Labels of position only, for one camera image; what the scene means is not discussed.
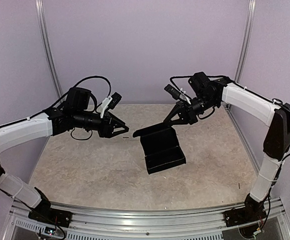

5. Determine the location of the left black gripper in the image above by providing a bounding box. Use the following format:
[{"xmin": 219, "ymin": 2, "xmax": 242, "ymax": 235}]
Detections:
[{"xmin": 73, "ymin": 109, "xmax": 129, "ymax": 138}]

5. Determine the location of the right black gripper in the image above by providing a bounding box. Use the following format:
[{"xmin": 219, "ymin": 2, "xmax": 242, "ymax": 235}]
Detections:
[{"xmin": 164, "ymin": 93, "xmax": 219, "ymax": 125}]

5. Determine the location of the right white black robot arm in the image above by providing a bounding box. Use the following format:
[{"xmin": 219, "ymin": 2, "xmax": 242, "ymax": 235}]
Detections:
[{"xmin": 164, "ymin": 72, "xmax": 290, "ymax": 222}]

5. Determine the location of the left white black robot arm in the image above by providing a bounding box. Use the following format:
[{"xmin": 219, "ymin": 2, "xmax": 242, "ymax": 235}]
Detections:
[{"xmin": 0, "ymin": 86, "xmax": 129, "ymax": 223}]

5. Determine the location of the small circuit board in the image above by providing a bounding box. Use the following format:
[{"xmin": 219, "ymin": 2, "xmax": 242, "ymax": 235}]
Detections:
[{"xmin": 37, "ymin": 226, "xmax": 57, "ymax": 237}]

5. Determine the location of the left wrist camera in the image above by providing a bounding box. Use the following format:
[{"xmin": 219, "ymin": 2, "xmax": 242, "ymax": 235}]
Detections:
[{"xmin": 96, "ymin": 92, "xmax": 122, "ymax": 119}]

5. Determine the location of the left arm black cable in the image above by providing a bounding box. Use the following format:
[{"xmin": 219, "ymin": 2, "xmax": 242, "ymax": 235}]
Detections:
[{"xmin": 54, "ymin": 75, "xmax": 112, "ymax": 106}]

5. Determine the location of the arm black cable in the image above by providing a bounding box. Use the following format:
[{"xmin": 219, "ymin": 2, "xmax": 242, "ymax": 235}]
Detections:
[
  {"xmin": 169, "ymin": 74, "xmax": 225, "ymax": 88},
  {"xmin": 54, "ymin": 75, "xmax": 112, "ymax": 106}
]

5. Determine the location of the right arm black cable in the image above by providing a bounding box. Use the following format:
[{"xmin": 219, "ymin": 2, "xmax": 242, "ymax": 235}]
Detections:
[{"xmin": 169, "ymin": 74, "xmax": 225, "ymax": 88}]

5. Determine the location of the front aluminium frame rail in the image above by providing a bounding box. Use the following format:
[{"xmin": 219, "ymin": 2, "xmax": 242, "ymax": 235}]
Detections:
[{"xmin": 0, "ymin": 198, "xmax": 290, "ymax": 240}]

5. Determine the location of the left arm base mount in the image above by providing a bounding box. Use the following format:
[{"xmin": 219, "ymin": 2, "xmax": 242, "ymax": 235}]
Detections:
[{"xmin": 28, "ymin": 187, "xmax": 73, "ymax": 228}]

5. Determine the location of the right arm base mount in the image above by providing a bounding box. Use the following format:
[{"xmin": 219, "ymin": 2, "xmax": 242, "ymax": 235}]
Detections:
[{"xmin": 223, "ymin": 194, "xmax": 267, "ymax": 227}]

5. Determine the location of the right vertical aluminium post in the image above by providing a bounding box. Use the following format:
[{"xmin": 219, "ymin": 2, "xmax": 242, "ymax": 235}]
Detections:
[{"xmin": 234, "ymin": 0, "xmax": 256, "ymax": 83}]

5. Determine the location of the vertical aluminium post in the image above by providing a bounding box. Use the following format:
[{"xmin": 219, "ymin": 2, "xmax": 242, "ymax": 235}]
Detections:
[
  {"xmin": 234, "ymin": 0, "xmax": 256, "ymax": 83},
  {"xmin": 35, "ymin": 0, "xmax": 63, "ymax": 98}
]

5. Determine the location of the left vertical aluminium post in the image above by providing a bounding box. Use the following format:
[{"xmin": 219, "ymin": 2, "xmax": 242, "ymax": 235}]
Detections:
[{"xmin": 35, "ymin": 0, "xmax": 63, "ymax": 98}]

